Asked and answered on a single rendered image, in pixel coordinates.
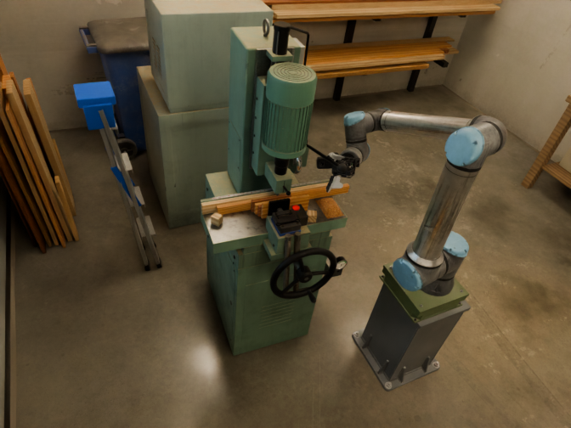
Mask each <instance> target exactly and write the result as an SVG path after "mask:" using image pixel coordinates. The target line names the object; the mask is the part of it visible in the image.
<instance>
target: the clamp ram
mask: <svg viewBox="0 0 571 428"><path fill-rule="evenodd" d="M290 201H291V200H290V198H286V199H281V200H271V201H270V202H269V210H268V216H272V214H273V212H277V211H286V210H289V207H290Z"/></svg>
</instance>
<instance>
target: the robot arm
mask: <svg viewBox="0 0 571 428"><path fill-rule="evenodd" d="M343 124H344V128H345V136H346V145H347V148H346V149H345V150H344V151H343V152H342V153H341V154H340V155H339V154H338V153H336V152H331V153H329V154H328V155H327V157H330V158H331V159H333V160H334V161H335V162H337V163H339V164H341V163H344V164H345V165H346V166H347V170H346V171H345V172H339V171H338V170H337V167H336V166H334V165H333V164H331V163H330V162H329V161H327V160H326V159H324V158H323V157H317V160H316V166H317V168H318V169H330V168H332V174H333V176H331V177H330V181H329V182H328V184H327V186H326V192H327V193H329V192H330V191H331V189H341V188H342V187H343V184H342V183H340V177H339V176H338V175H341V177H347V178H351V177H352V176H353V175H354V174H355V168H356V167H359V165H360V164H361V163H362V162H363V161H365V160H366V159H367V158H368V156H369V154H370V146H369V145H368V144H367V139H366V133H369V132H374V131H385V132H400V133H406V134H411V135H417V136H423V137H429V138H440V139H446V140H447V141H446V143H445V147H444V151H445V152H446V157H447V158H446V162H445V165H444V169H443V170H442V173H441V175H440V178H439V180H438V184H437V186H436V188H435V190H434V193H433V195H432V198H431V201H430V203H429V206H428V208H427V212H426V214H425V216H424V218H423V221H422V223H421V226H420V229H419V231H418V234H417V236H416V240H414V241H411V242H410V243H409V244H408V245H407V248H406V250H405V253H404V255H403V256H402V257H400V258H398V259H397V260H396V261H394V263H393V274H394V277H395V278H396V280H397V281H398V282H399V284H400V285H401V286H402V287H404V288H405V289H406V290H409V291H417V290H422V291H423V292H425V293H427V294H428V295H431V296H446V295H448V294H449V293H450V292H451V291H452V289H453V287H454V284H455V274H456V272H457V271H458V269H459V267H460V266H461V264H462V262H463V261H464V259H465V257H466V256H467V252H468V251H469V245H468V243H467V242H466V240H465V239H464V238H463V237H462V236H460V235H459V234H458V233H455V232H453V231H451V230H452V228H453V227H454V225H455V221H456V219H457V217H458V216H459V214H460V211H461V208H462V207H463V205H464V203H465V200H466V197H467V196H468V194H469V192H470V189H471V187H472V185H473V183H474V181H475V179H476V176H477V174H478V172H479V171H480V170H481V168H482V166H483V163H484V161H485V159H486V158H487V156H490V155H493V154H495V153H497V152H499V151H500V150H501V149H502V148H503V147H504V146H505V144H506V140H507V130H506V127H505V126H504V124H503V123H502V122H501V121H499V120H497V119H495V118H494V117H491V116H486V115H477V116H475V117H473V118H472V119H467V118H458V117H449V116H440V115H423V114H414V113H405V112H396V111H391V110H390V109H388V108H380V109H377V110H372V111H369V112H365V113H364V111H354V112H352V113H348V114H346V115H345V116H344V123H343ZM351 175H352V176H351ZM348 176H351V177H348Z"/></svg>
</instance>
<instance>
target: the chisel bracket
mask: <svg viewBox="0 0 571 428"><path fill-rule="evenodd" d="M274 167H275V164H274V161H268V162H266V163H265V172H264V175H265V177H266V178H267V180H268V181H269V184H270V186H271V187H272V189H273V191H274V193H275V194H280V193H285V192H286V191H285V190H284V189H283V186H285V187H286V188H287V190H288V191H291V181H292V178H291V176H290V174H289V172H286V175H283V176H280V175H277V174H275V172H274Z"/></svg>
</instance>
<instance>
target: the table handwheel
mask: <svg viewBox="0 0 571 428"><path fill-rule="evenodd" d="M312 255H322V256H326V257H328V258H329V260H330V267H329V270H325V271H314V272H311V271H310V269H309V267H308V266H304V264H303V261H302V258H303V257H305V256H312ZM297 260H298V262H296V261H297ZM292 263H293V264H294V266H295V267H296V269H297V270H296V276H297V278H296V279H294V280H293V281H292V282H291V283H290V284H289V285H288V286H287V287H285V288H284V289H283V290H280V289H279V288H278V286H277V280H278V278H279V276H280V274H281V273H282V272H283V271H284V270H285V269H286V268H287V267H288V266H289V265H291V264H292ZM336 265H337V261H336V257H335V255H334V254H333V253H332V252H331V251H329V250H327V249H325V248H319V247H315V248H308V249H305V250H302V251H299V252H296V253H294V254H292V255H291V256H288V257H287V258H286V259H285V260H284V261H283V262H282V263H281V264H280V265H279V266H278V267H277V268H276V269H275V270H274V272H273V274H272V276H271V279H270V288H271V290H272V291H273V293H274V294H275V295H276V296H278V297H280V298H284V299H296V298H300V297H304V296H307V295H308V292H307V291H308V290H311V291H312V293H314V292H315V291H316V290H319V289H320V288H321V287H323V286H324V285H325V284H326V283H327V282H328V281H329V280H330V279H331V277H332V276H333V274H334V272H335V271H336ZM322 274H325V276H324V277H323V278H322V279H321V280H320V281H319V282H317V283H316V284H314V285H312V286H310V287H308V288H307V289H305V290H300V291H296V292H287V291H288V290H289V289H290V288H291V287H293V286H294V285H295V284H296V283H298V282H300V283H307V282H308V281H310V280H311V278H312V277H313V276H314V275H322Z"/></svg>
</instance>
